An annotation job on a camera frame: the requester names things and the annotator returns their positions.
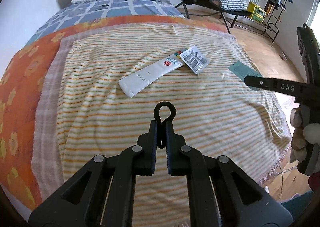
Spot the black hair tie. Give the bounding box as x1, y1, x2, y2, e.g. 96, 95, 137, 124
153, 101, 177, 149

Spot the light teal tube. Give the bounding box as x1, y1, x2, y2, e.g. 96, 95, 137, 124
228, 61, 262, 82

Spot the gloved right hand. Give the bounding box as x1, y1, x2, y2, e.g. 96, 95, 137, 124
290, 108, 319, 163

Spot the long white sachet packet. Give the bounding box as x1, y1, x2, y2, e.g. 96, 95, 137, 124
119, 48, 188, 98

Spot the yellow crate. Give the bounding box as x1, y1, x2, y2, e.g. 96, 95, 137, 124
247, 2, 266, 24

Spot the small printed white packet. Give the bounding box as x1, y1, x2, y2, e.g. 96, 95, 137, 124
180, 46, 209, 75

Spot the orange floral bedspread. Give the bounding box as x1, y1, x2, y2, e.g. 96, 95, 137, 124
1, 15, 226, 210

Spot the blue checkered bed sheet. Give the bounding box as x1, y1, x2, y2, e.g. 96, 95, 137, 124
27, 0, 184, 44

